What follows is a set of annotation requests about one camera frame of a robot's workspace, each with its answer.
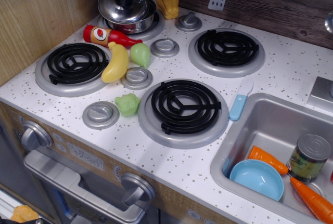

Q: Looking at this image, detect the stainless steel pot lid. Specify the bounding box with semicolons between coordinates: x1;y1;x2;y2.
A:
98;0;152;24

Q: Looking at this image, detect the yellow toy pepper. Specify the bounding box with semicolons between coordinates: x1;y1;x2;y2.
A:
155;0;180;20

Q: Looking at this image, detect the red ketchup bottle toy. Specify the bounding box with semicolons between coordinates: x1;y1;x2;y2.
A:
83;25;143;47

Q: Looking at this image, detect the green toy pear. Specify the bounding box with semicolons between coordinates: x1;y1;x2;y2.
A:
130;43;150;67

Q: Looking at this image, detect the grey stove knob back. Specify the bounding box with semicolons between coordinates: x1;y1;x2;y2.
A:
175;12;202;32

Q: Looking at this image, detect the grey stove knob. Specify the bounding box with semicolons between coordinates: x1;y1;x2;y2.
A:
175;12;202;32
150;38;180;58
121;67;153;90
82;101;120;130

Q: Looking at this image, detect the grey stove knob upper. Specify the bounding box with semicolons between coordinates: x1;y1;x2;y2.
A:
150;38;180;58

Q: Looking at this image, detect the yellow toy banana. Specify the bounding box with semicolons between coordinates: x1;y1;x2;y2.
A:
101;42;129;83

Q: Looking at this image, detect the grey stove knob middle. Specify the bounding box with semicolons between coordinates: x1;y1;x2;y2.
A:
121;67;153;90

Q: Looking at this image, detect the front left black burner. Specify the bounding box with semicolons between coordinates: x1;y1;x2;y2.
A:
35;43;111;97

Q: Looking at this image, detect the black burner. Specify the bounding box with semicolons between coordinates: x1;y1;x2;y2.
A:
35;43;111;97
188;28;265;78
137;79;229;149

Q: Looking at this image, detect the green toy broccoli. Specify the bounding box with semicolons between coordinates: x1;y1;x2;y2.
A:
114;93;140;117

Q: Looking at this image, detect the back right black burner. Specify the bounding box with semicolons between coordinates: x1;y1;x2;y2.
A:
188;28;265;78

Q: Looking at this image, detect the grey stove knob front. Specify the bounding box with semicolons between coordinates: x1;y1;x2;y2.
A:
82;101;120;130

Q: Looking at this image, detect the front right black burner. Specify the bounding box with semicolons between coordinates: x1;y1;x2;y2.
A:
137;79;229;149

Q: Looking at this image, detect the grey oven knob left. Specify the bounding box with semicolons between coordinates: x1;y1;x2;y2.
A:
21;121;53;151

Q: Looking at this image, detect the grey oven knob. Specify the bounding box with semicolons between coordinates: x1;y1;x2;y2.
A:
21;121;53;151
121;172;156;206

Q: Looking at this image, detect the stainless steel sink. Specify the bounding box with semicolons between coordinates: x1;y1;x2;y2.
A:
210;94;332;223

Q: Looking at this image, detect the grey oven knob right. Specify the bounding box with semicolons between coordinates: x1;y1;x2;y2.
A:
121;172;156;206

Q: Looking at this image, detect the hanging metal ladle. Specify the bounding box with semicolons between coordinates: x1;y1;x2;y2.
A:
324;11;333;34

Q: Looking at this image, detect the orange toy carrot upper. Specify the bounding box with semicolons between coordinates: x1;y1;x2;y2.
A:
247;146;289;175

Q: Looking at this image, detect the orange toy carrot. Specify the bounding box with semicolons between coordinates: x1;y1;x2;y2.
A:
247;146;289;175
290;177;332;223

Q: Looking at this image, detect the grey faucet base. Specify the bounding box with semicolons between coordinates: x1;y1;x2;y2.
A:
307;76;332;111

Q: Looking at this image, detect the light blue bowl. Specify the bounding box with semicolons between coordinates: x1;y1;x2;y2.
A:
229;160;284;201

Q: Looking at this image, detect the toy tin can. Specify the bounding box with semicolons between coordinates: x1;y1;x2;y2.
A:
287;134;331;182

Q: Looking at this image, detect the yellow toy on floor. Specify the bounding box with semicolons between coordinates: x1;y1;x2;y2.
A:
10;205;39;223

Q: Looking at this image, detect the orange toy carrot lower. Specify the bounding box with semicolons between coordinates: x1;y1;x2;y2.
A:
290;177;332;223

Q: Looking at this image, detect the blue handled toy knife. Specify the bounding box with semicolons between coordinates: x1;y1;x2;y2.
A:
229;75;253;121

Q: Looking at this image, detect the grey oven door handle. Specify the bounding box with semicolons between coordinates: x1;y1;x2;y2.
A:
24;150;146;223

